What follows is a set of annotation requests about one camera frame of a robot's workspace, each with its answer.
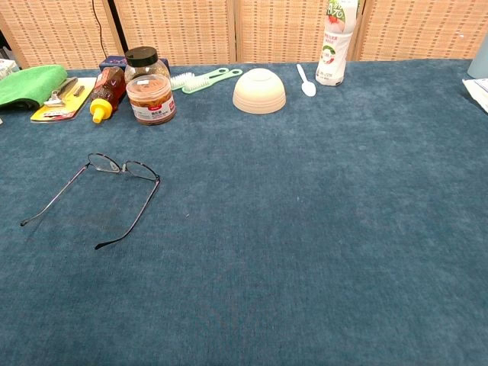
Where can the mint green scrub brush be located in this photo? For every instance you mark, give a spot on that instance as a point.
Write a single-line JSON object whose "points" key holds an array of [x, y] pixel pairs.
{"points": [[213, 73], [202, 83]]}

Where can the thin-framed eyeglasses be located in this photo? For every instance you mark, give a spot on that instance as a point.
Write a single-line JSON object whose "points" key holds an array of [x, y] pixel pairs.
{"points": [[101, 163]]}

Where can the white drink bottle yellow cap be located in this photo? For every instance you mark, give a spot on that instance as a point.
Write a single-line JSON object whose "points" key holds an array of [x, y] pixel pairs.
{"points": [[335, 49]]}

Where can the honey bottle with yellow cap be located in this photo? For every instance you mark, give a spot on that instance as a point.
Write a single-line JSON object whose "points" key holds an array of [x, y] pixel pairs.
{"points": [[108, 89]]}

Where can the razor in yellow card pack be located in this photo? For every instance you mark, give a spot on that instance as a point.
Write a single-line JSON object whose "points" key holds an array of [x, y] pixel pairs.
{"points": [[72, 103]]}

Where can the white printed salt bag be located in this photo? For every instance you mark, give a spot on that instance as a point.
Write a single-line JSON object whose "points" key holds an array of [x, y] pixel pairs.
{"points": [[478, 91]]}

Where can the beige upturned bowl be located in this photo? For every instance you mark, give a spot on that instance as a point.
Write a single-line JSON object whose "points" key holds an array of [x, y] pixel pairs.
{"points": [[259, 93]]}

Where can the green microfibre towel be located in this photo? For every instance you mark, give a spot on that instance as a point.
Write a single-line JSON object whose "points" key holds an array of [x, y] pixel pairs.
{"points": [[30, 82]]}

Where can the dark blue printed box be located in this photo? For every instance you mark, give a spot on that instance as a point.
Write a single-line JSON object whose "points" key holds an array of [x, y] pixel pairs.
{"points": [[114, 61]]}

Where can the bamboo folding screen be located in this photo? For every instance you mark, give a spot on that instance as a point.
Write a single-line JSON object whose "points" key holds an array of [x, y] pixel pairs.
{"points": [[190, 26]]}

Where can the glass jar with black lid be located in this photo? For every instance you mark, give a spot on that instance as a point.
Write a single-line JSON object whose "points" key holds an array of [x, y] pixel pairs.
{"points": [[142, 57]]}

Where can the blue carpet table cloth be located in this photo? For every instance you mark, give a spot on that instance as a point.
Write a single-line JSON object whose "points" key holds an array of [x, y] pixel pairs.
{"points": [[267, 228]]}

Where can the clear jar with red label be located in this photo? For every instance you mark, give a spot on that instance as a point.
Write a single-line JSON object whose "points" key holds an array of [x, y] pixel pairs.
{"points": [[150, 103]]}

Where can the white blue milk carton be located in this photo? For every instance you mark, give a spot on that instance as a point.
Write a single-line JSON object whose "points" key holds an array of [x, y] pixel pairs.
{"points": [[5, 68]]}

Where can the white plastic spoon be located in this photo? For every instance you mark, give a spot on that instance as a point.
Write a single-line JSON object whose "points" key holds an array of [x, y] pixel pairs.
{"points": [[308, 88]]}

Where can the black tripod stand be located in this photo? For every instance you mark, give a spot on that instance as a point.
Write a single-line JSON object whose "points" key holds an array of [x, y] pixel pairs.
{"points": [[116, 23]]}

